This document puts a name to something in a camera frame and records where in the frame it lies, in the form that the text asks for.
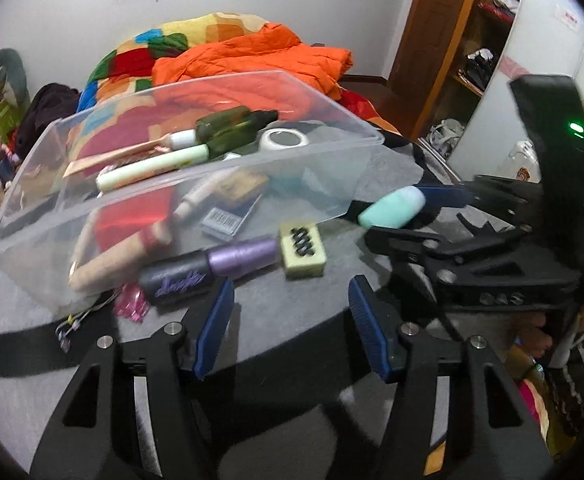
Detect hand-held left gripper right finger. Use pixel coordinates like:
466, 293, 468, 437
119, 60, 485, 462
348, 276, 555, 480

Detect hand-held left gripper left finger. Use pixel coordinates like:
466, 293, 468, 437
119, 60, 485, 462
29, 280, 235, 480

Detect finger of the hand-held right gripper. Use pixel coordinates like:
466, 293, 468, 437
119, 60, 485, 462
364, 226, 528, 306
417, 175, 545, 211

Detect mint green bottle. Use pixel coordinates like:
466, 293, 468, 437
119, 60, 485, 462
357, 186, 427, 228

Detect purple bottle with black cap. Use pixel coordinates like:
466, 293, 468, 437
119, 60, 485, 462
138, 237, 279, 306

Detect beige block with black holes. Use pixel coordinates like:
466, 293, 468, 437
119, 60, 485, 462
278, 221, 328, 279

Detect beige cosmetic tube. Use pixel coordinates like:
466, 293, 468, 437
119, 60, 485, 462
68, 220, 175, 292

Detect red pouch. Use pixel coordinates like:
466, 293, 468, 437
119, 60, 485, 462
92, 187, 178, 256

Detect small brown and blue box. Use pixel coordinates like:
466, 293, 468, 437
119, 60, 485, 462
202, 169, 269, 237

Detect pale green tube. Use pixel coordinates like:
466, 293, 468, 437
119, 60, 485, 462
95, 143, 210, 192

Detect white tape roll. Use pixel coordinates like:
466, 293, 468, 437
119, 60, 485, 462
258, 127, 307, 152

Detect peach tube with white cap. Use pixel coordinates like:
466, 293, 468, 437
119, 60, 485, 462
63, 129, 198, 178

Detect green glass jar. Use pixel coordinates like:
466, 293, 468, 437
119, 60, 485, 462
194, 106, 279, 159

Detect clear plastic bin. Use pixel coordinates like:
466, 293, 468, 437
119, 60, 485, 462
0, 70, 385, 311

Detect person's right hand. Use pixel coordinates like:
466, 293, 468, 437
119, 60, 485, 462
511, 309, 555, 363

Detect white suitcase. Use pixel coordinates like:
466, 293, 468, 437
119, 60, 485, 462
502, 140, 543, 184

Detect white handbag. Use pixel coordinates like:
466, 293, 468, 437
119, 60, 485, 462
427, 119, 466, 154

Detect pink packet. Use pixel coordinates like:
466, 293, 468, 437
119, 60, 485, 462
113, 282, 151, 322

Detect wooden wardrobe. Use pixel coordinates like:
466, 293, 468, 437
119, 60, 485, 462
387, 0, 528, 141

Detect white sliding wardrobe door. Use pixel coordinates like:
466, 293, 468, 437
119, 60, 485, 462
447, 0, 584, 186

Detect floral blanket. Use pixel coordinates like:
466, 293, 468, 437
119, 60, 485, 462
504, 345, 555, 456

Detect orange duvet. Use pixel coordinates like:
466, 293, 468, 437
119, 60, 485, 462
151, 23, 354, 102

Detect dark clothing pile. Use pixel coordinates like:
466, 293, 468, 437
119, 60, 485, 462
14, 83, 80, 161

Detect colourful patchwork quilt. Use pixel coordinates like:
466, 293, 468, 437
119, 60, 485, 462
77, 12, 273, 111

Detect small keychain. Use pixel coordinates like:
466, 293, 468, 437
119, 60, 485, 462
54, 292, 123, 356

